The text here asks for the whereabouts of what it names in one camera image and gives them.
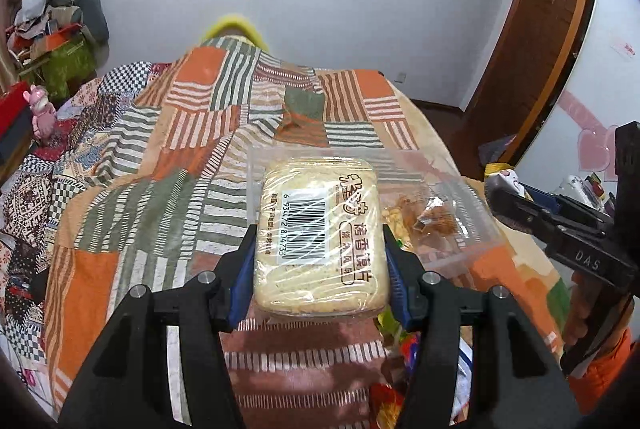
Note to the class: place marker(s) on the clear plastic storage box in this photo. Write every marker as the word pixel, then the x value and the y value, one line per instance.
pixel 402 173

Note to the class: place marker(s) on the beige biscuit pack with barcode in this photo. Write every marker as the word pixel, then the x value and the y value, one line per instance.
pixel 320 249

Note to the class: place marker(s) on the clear bag orange snacks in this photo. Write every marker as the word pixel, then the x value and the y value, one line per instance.
pixel 420 216

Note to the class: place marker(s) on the red gift box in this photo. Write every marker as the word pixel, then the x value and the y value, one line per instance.
pixel 11 105

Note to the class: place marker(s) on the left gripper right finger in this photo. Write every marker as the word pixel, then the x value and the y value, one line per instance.
pixel 516 382

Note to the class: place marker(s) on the pink plush toy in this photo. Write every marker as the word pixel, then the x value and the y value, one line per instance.
pixel 43 111

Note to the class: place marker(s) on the green patterned box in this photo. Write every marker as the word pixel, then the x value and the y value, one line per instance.
pixel 62 71

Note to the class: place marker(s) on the yellow curved bed rail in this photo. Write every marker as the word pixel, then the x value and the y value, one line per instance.
pixel 235 25

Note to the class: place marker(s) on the white sliding wardrobe door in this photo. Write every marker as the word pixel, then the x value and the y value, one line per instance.
pixel 602 93

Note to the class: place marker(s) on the grey green cushion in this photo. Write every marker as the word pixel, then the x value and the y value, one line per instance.
pixel 92 17

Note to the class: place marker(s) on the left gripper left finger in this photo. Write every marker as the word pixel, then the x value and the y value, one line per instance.
pixel 124 380

